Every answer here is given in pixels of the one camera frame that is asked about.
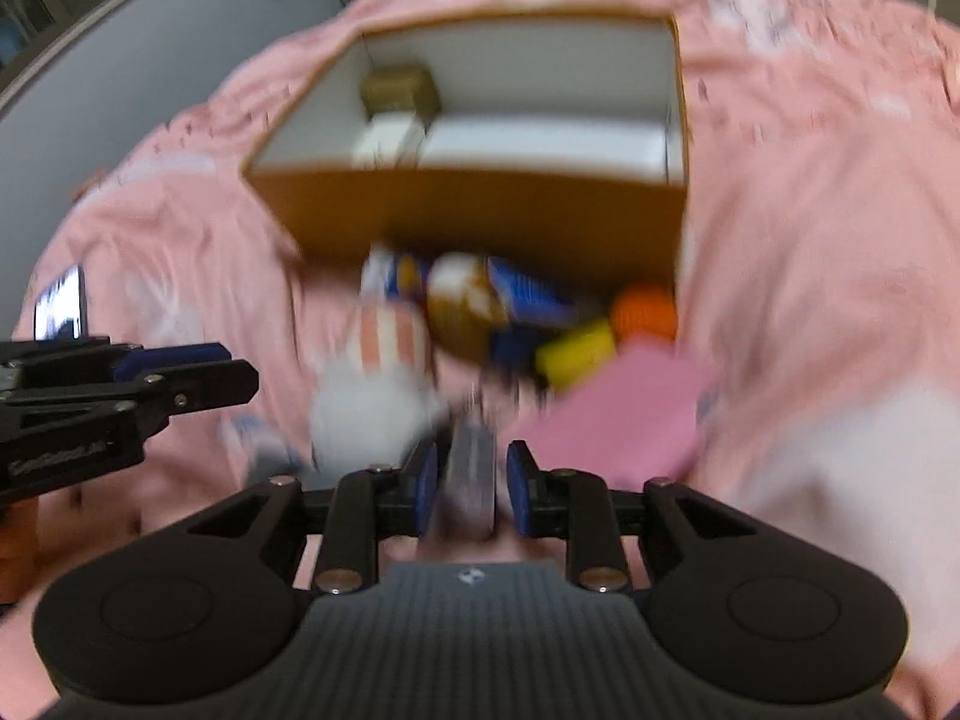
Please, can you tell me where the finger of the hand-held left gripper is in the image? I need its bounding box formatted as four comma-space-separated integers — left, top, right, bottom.
139, 360, 260, 440
112, 343, 232, 383

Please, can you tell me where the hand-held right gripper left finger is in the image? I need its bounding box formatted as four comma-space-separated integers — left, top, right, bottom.
187, 441, 440, 595

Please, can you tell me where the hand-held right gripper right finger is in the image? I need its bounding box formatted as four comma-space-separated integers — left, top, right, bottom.
505, 441, 758, 592

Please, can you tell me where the grey case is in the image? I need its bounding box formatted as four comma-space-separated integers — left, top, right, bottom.
424, 420, 500, 542

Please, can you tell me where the white striped plush toy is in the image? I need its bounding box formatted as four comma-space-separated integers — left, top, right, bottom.
309, 247, 452, 470

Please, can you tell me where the red panda plush toy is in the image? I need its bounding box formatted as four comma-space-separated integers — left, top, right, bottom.
390, 249, 580, 380

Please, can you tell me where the orange cardboard box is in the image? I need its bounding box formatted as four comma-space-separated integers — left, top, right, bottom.
241, 9, 692, 316

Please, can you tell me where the blue white small packet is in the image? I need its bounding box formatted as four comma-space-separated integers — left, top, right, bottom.
31, 264, 89, 340

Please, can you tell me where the pink flat box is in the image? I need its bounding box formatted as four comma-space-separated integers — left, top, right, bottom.
516, 347, 722, 494

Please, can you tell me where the yellow cylinder toy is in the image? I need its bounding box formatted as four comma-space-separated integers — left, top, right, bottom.
534, 318, 619, 391

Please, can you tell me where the orange ball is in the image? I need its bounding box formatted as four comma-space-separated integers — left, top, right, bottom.
610, 283, 680, 344

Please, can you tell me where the small white box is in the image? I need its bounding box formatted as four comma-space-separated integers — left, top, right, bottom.
351, 111, 428, 170

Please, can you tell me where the small gold box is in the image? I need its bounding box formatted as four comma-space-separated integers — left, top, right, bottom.
358, 64, 442, 121

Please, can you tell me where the pink printed blanket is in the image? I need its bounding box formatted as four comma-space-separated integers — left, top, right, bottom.
15, 0, 960, 720

